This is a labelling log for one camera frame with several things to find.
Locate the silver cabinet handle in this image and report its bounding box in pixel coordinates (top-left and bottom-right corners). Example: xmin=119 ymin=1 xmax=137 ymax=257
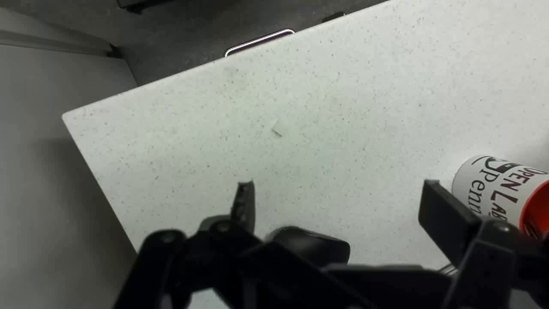
xmin=223 ymin=27 xmax=297 ymax=58

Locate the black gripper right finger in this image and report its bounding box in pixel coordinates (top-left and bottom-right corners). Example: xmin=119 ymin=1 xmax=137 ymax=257
xmin=417 ymin=178 xmax=549 ymax=309

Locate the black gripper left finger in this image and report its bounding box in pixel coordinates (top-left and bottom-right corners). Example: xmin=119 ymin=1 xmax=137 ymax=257
xmin=113 ymin=180 xmax=367 ymax=309

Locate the white mug with black print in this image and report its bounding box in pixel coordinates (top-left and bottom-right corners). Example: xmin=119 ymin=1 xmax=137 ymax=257
xmin=450 ymin=152 xmax=549 ymax=241

